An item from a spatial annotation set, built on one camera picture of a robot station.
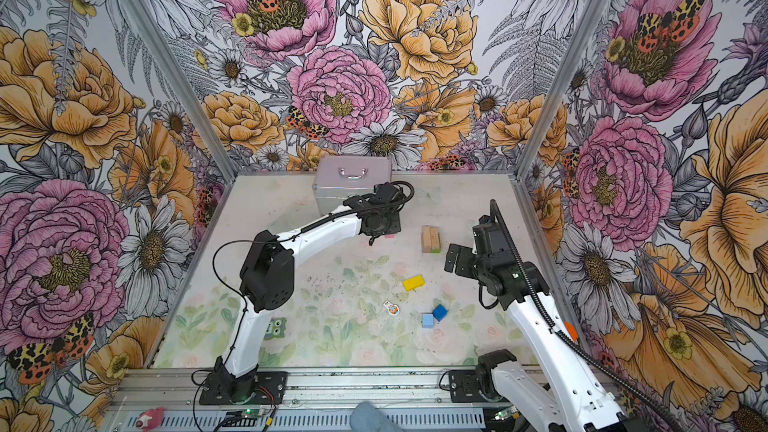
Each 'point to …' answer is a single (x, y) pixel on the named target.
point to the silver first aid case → (336, 178)
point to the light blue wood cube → (427, 320)
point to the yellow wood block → (413, 283)
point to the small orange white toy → (392, 309)
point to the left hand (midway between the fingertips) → (390, 231)
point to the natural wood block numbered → (435, 240)
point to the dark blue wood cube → (439, 312)
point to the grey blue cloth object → (365, 417)
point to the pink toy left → (151, 419)
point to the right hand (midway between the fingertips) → (464, 268)
